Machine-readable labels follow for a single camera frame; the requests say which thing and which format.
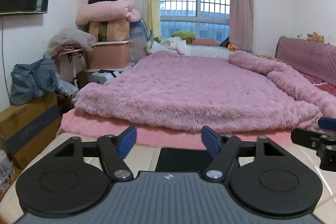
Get black pants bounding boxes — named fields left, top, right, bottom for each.
left=155, top=148, right=213, bottom=173

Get pink bed sheet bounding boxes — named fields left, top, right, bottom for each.
left=57, top=109, right=291, bottom=149

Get fluffy mauve blanket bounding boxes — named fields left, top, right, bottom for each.
left=75, top=51, right=335, bottom=133

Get mauve padded headboard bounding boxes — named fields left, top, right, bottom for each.
left=275, top=36, right=336, bottom=86

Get yellow plush toy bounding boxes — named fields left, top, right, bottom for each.
left=306, top=32, right=324, bottom=43

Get cardboard box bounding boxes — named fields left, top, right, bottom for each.
left=1, top=93, right=62, bottom=170

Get pink storage box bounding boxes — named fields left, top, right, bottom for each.
left=87, top=40, right=130, bottom=69

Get grey blue clothes pile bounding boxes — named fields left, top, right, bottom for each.
left=10, top=58, right=58, bottom=106

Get white crumpled cloth on bed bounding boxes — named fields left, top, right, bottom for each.
left=148, top=37, right=191, bottom=56

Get white clothes heap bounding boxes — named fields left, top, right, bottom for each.
left=44, top=28, right=96, bottom=59

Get green pillow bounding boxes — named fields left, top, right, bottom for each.
left=172, top=31, right=196, bottom=41

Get pink curtain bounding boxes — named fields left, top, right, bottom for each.
left=230, top=0, right=254, bottom=51

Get pink folded quilt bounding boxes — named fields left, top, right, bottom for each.
left=76, top=0, right=141, bottom=26

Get window with bars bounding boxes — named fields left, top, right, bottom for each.
left=158, top=0, right=233, bottom=42

